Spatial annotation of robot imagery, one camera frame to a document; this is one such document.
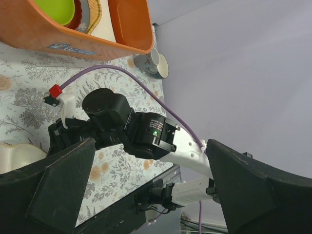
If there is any grey rimmed plate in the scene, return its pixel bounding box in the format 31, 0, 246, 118
76, 0, 90, 33

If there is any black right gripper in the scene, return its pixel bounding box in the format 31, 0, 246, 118
47, 117, 103, 156

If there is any yellow woven basket plate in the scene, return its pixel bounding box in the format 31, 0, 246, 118
86, 0, 102, 35

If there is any lime green plate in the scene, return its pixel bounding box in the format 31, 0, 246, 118
35, 0, 75, 26

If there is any white square plate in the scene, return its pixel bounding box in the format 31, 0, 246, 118
91, 0, 116, 42

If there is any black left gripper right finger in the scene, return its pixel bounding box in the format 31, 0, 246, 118
206, 139, 312, 234

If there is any orange plastic bin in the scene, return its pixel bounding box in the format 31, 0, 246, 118
0, 0, 154, 61

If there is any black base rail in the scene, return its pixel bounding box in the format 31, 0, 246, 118
74, 178, 164, 234

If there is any small patterned mug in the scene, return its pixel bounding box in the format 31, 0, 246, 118
134, 48, 160, 69

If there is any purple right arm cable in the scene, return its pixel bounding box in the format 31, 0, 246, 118
48, 64, 208, 234

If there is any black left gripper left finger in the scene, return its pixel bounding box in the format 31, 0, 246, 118
0, 138, 96, 234

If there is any cream divided plate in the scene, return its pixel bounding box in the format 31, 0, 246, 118
0, 143, 47, 174

